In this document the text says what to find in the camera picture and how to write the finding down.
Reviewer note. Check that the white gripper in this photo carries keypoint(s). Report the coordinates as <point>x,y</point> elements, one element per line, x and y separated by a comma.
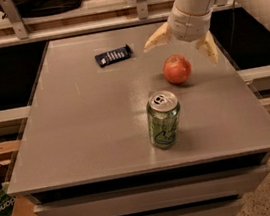
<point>188,26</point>

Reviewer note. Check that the red apple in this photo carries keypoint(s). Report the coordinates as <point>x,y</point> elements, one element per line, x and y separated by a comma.
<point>177,69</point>

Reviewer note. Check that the green soda can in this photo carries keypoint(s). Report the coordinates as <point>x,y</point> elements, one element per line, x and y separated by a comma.
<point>163,109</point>

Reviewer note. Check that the dark blue snack bar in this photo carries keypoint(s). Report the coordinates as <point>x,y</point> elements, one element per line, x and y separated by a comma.
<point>113,56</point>

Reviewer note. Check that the grey drawer cabinet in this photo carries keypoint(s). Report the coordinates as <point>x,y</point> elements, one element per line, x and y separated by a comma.
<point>86,149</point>

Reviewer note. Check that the black tray left on shelf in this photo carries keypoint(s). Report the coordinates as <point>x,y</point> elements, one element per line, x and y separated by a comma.
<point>41,8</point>

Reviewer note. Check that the metal shelf rail frame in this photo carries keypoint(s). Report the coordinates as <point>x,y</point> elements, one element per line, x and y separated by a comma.
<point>91,16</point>

